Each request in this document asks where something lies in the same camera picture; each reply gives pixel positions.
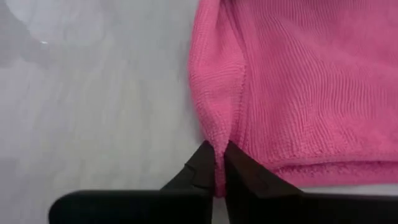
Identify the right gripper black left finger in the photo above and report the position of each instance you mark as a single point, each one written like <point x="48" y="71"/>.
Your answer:
<point x="192" y="186"/>

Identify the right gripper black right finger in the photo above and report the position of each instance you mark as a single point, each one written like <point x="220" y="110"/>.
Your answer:
<point x="248" y="186"/>

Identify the pink towel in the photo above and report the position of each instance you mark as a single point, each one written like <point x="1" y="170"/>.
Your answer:
<point x="311" y="93"/>

